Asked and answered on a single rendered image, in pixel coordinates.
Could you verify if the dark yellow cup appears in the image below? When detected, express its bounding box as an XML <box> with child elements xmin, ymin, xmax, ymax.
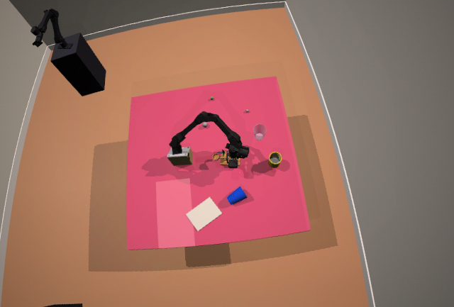
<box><xmin>268</xmin><ymin>152</ymin><xmax>282</xmax><ymax>168</ymax></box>

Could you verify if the blue cup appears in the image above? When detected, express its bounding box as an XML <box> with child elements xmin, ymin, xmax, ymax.
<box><xmin>227</xmin><ymin>186</ymin><xmax>247</xmax><ymax>205</ymax></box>

